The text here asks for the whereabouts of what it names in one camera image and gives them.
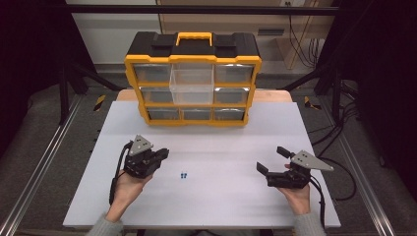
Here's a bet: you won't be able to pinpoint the grid of clear drawers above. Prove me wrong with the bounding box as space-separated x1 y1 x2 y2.
132 63 255 121

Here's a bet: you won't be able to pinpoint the black metal frame bar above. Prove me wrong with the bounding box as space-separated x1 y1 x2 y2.
65 3 340 16

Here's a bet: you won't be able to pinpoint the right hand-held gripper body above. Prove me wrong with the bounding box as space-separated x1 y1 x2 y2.
266 149 335 190

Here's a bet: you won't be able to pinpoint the person's right hand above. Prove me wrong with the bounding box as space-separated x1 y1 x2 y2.
277 163 312 216

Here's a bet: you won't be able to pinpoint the yellow black organizer cabinet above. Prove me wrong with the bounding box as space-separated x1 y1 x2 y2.
123 30 263 127

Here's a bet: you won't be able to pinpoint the clear plastic drawer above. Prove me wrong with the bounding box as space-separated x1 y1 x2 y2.
168 62 215 106

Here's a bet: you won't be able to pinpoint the person's left hand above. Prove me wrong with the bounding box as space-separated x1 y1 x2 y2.
109 169 154 210

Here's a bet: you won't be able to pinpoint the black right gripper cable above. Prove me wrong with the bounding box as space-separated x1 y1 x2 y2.
308 175 328 229

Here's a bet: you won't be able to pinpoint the black curtain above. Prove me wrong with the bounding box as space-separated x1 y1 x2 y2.
316 0 417 198
0 0 97 158

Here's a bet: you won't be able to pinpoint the black metal stand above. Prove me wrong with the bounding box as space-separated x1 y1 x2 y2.
280 62 346 123
58 58 123 126

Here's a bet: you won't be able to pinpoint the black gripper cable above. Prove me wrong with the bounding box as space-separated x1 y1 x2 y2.
108 141 135 207
308 175 328 229

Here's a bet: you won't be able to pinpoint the black floor cables bundle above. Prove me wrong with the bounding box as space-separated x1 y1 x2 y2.
309 99 360 156

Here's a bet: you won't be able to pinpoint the black floor cable loop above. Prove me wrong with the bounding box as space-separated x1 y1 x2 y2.
323 156 358 202

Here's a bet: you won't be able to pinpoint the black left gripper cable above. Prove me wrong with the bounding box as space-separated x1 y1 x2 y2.
108 141 135 207

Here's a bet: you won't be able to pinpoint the yellow black hazard tape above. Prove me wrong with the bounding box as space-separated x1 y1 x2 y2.
92 94 107 112
303 95 323 111

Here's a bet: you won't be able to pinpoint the wooden table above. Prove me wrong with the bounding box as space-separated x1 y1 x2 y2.
116 88 293 103

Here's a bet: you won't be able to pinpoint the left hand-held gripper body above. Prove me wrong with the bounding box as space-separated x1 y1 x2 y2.
122 134 163 180

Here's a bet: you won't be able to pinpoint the hanging black cables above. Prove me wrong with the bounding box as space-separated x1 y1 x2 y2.
286 2 326 70

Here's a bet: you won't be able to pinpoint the aluminium floor rail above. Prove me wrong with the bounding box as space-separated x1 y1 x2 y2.
319 97 398 236
0 94 84 236

